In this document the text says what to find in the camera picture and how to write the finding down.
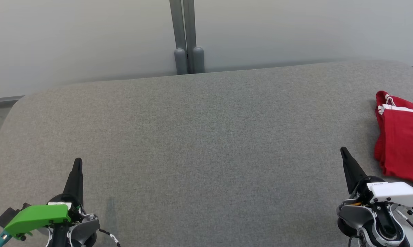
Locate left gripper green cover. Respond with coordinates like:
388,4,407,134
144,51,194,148
3,158,84,237

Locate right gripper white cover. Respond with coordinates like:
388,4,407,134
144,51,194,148
340,147,413,208

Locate red shorts with white stripes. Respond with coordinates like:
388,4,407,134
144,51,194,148
374,106,413,187

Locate grey fabric sofa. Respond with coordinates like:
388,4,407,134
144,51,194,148
0,60,413,247

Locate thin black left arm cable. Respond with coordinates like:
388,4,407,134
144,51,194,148
98,228,121,247

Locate grey wall base rail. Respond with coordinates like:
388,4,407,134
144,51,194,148
0,96,25,109

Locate grey partition post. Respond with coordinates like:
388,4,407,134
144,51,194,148
183,0,205,74
169,0,188,75

